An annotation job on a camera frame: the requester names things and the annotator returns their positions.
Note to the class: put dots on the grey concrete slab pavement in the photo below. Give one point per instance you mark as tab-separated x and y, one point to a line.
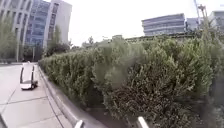
26	110

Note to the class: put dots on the pale building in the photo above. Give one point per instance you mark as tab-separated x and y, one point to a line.
218	18

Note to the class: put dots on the grey building with banded floors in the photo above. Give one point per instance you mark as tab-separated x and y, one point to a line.
163	24

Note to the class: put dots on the robot's own part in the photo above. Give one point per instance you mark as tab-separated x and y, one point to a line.
143	122
79	124

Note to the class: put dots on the grey building with columns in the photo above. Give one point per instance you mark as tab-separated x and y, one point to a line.
18	16

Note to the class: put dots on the tall blue glass building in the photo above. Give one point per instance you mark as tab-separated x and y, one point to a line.
40	23

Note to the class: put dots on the construction crane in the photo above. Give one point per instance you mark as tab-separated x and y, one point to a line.
201	13

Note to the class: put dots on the grey concrete kerb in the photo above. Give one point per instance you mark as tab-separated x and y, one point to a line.
63	105

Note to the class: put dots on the green hedge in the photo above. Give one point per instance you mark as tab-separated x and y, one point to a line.
150	76

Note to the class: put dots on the dark green tree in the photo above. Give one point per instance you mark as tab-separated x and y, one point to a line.
56	46

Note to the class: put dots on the long low building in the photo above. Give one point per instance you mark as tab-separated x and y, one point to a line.
156	37

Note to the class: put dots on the small grey building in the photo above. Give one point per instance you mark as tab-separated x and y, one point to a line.
192	24

